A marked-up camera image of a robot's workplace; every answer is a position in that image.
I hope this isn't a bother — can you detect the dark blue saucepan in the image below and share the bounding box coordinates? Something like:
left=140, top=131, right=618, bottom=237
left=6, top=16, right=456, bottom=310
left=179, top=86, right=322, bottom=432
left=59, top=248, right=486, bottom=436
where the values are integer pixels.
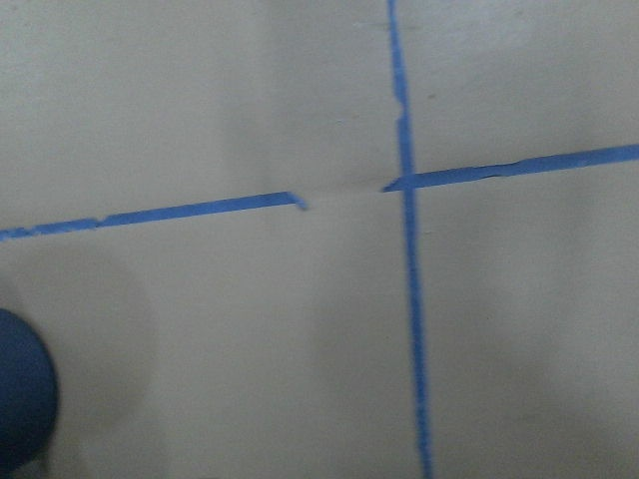
left=1, top=309, right=59, bottom=478

